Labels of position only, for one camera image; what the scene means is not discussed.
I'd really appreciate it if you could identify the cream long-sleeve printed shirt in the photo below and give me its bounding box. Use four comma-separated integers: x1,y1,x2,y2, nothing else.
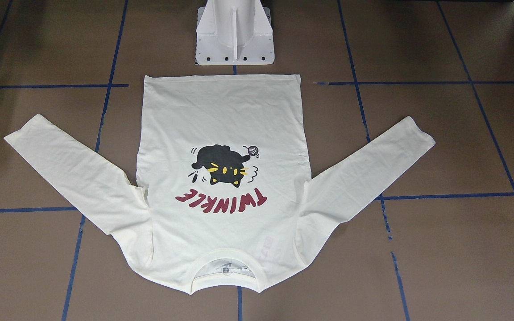
5,74,435,294

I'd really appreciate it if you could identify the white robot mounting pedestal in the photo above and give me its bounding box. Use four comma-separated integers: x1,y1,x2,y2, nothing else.
195,0,275,66

